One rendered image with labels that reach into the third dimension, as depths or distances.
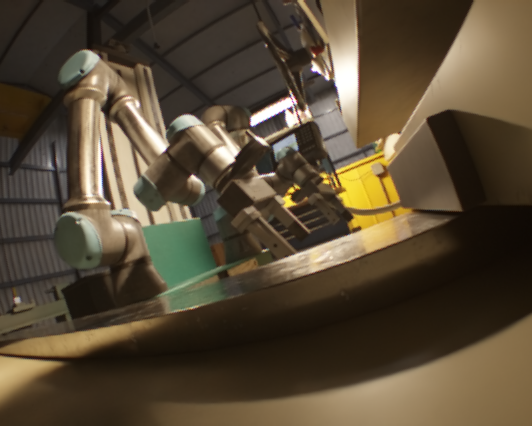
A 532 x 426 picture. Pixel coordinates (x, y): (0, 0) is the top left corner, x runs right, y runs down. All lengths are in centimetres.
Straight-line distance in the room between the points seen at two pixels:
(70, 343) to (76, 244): 31
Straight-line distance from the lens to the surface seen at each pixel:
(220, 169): 48
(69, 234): 60
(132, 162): 111
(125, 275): 69
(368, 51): 20
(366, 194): 344
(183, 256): 98
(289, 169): 93
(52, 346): 37
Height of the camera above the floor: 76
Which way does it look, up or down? 5 degrees up
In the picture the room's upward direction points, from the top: 20 degrees counter-clockwise
